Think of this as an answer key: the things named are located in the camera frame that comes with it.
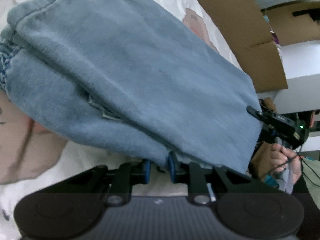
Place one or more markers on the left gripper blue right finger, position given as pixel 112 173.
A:
pixel 174 167

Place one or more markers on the teal patterned bag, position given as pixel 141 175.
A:
pixel 271 181

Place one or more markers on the cream bear print bedsheet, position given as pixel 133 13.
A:
pixel 33 158

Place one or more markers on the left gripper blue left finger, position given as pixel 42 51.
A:
pixel 147 171

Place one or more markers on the brown cardboard sheet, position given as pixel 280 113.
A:
pixel 247 31

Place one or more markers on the person's right hand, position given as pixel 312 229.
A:
pixel 270 159

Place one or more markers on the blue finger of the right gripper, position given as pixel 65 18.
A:
pixel 255 113

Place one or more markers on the blue denim drawstring pants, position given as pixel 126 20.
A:
pixel 128 76

